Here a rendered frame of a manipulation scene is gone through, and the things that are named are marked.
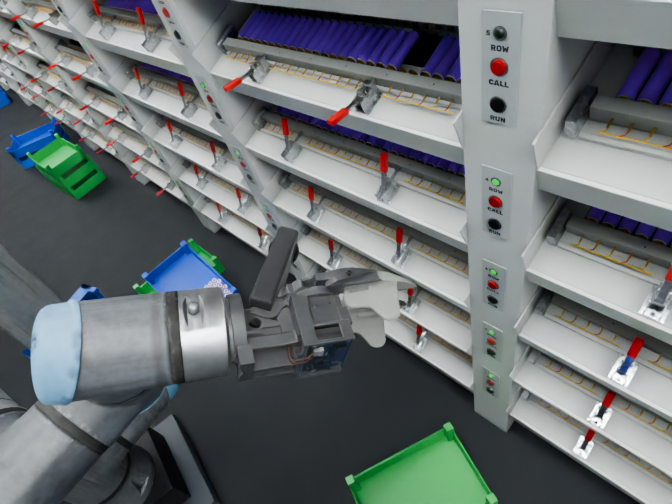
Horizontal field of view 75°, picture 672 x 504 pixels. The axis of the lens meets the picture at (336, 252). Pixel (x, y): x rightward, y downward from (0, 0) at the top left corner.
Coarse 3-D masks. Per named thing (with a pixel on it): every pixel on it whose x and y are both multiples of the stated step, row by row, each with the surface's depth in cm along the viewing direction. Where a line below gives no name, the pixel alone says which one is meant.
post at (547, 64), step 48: (480, 0) 41; (528, 0) 38; (480, 48) 45; (528, 48) 41; (576, 48) 45; (480, 96) 49; (528, 96) 45; (480, 144) 53; (528, 144) 49; (480, 192) 59; (528, 192) 53; (480, 240) 66; (528, 240) 60; (480, 288) 76; (528, 288) 70; (480, 336) 88; (480, 384) 105
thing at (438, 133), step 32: (224, 32) 89; (224, 64) 90; (256, 96) 87; (288, 96) 76; (320, 96) 72; (352, 96) 69; (352, 128) 72; (384, 128) 65; (416, 128) 61; (448, 128) 58
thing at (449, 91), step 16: (240, 48) 85; (256, 48) 82; (272, 48) 80; (288, 64) 79; (304, 64) 75; (320, 64) 72; (336, 64) 70; (352, 64) 68; (320, 80) 72; (384, 80) 64; (400, 80) 62; (416, 80) 61; (432, 80) 59; (384, 96) 64; (432, 96) 60; (448, 96) 58; (448, 112) 58
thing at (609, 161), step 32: (608, 64) 51; (640, 64) 47; (576, 96) 49; (608, 96) 47; (640, 96) 46; (544, 128) 46; (576, 128) 48; (608, 128) 48; (640, 128) 46; (544, 160) 50; (576, 160) 49; (608, 160) 47; (640, 160) 46; (576, 192) 50; (608, 192) 46; (640, 192) 44
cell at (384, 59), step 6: (402, 30) 67; (396, 36) 67; (402, 36) 67; (390, 42) 67; (396, 42) 66; (390, 48) 66; (396, 48) 66; (384, 54) 66; (390, 54) 66; (378, 60) 67; (384, 60) 66; (384, 66) 67
